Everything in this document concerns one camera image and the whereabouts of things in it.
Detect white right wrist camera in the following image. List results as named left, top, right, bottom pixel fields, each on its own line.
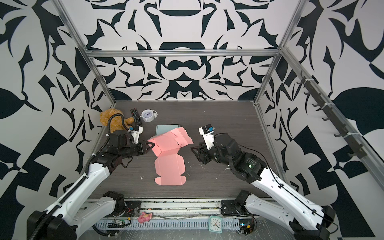
left=199, top=124, right=215, bottom=150

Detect black wall hook rail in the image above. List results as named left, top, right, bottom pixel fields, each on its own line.
left=298, top=76, right=368, bottom=159

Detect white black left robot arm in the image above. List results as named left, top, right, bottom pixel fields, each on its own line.
left=27, top=113, right=155, bottom=240

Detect small electronics board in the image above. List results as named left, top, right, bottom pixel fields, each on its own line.
left=239, top=218, right=258, bottom=235

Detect pink small toy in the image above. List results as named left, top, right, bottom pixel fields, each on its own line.
left=138, top=212, right=153, bottom=224

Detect light blue paper box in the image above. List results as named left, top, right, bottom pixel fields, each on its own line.
left=156, top=125, right=180, bottom=136

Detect black remote control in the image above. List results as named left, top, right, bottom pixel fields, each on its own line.
left=130, top=108, right=142, bottom=126

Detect white round alarm clock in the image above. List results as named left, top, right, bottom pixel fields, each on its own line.
left=141, top=110, right=158, bottom=123

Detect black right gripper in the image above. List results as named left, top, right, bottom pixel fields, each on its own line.
left=191, top=138, right=236, bottom=168

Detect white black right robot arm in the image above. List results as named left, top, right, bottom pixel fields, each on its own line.
left=191, top=134, right=336, bottom=240

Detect brown teddy bear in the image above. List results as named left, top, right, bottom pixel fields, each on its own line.
left=100, top=109, right=134, bottom=133

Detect pink paper boxes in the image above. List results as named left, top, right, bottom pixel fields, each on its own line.
left=149, top=127, right=193, bottom=186

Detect white slotted cable duct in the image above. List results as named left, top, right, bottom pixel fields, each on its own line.
left=96, top=219, right=240, bottom=231

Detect green square clock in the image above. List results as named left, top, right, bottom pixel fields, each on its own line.
left=209, top=216, right=223, bottom=234

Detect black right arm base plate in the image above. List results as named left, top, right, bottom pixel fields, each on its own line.
left=221, top=200, right=249, bottom=217

